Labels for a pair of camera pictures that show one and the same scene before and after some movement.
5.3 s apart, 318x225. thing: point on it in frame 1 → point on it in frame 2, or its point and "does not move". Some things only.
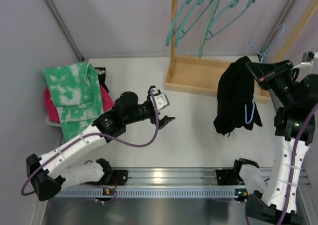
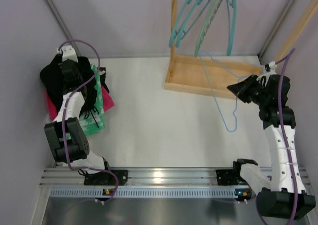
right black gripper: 273,74 → 249,91
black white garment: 101,73 does not move
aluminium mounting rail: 172,176 does not move
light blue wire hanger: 261,55 → 239,77
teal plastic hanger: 233,3 → 230,33
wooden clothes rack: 198,74 does not move
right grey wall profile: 279,24 does not move
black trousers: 236,105 → 51,77
